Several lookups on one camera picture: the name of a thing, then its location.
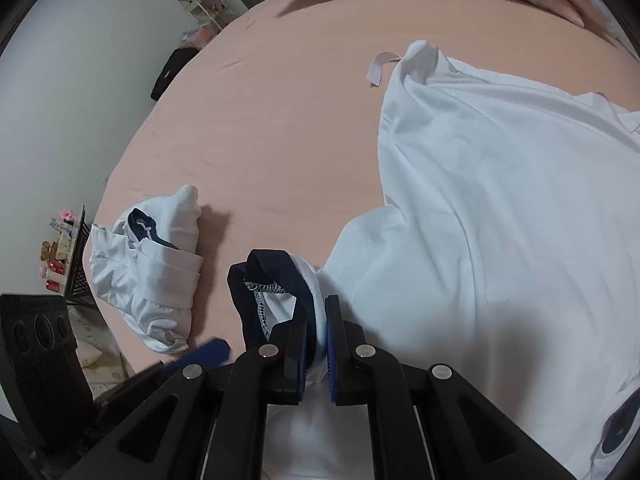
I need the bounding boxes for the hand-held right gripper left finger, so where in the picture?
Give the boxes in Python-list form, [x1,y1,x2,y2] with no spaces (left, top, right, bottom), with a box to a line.
[60,305,311,480]

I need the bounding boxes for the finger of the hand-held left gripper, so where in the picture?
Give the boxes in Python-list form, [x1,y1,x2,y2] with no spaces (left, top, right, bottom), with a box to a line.
[95,338,232,411]

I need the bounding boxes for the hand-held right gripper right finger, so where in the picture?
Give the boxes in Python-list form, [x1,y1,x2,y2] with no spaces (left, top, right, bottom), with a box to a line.
[324,295,576,480]

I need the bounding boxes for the small white navy-trimmed garment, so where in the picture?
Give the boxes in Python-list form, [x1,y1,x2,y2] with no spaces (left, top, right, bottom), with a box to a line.
[89,185,204,354]

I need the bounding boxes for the white shirt with navy trim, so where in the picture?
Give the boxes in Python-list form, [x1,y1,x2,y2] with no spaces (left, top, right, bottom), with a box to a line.
[227,40,640,480]

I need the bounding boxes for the cream printed floor mat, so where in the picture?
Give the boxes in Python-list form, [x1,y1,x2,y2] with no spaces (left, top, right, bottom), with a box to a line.
[67,307,128,386]

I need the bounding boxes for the black plastic crate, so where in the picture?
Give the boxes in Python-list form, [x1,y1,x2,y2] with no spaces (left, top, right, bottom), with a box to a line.
[64,204,99,308]

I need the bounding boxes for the small colourful ornaments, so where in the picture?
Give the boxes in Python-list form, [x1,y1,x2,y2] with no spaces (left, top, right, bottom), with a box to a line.
[36,206,86,295]

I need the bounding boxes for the black bag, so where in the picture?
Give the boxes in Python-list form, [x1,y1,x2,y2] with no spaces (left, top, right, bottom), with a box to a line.
[150,47,202,103]

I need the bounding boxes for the pink soft toy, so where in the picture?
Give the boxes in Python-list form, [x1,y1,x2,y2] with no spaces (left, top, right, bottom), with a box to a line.
[181,25,221,52]

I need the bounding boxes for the white shelf rack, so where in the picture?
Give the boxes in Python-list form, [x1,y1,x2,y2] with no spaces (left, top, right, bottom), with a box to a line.
[167,0,236,30]

